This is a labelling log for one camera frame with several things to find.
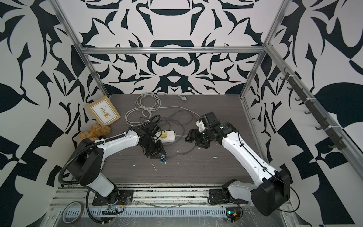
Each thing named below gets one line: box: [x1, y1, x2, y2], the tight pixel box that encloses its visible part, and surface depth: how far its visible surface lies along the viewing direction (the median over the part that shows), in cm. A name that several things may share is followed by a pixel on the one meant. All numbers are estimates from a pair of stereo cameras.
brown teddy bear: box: [77, 124, 112, 144], surface depth 93 cm
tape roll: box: [61, 200, 85, 224], surface depth 72 cm
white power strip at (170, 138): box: [154, 130, 176, 143], surface depth 96 cm
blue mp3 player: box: [160, 154, 166, 164], surface depth 85 cm
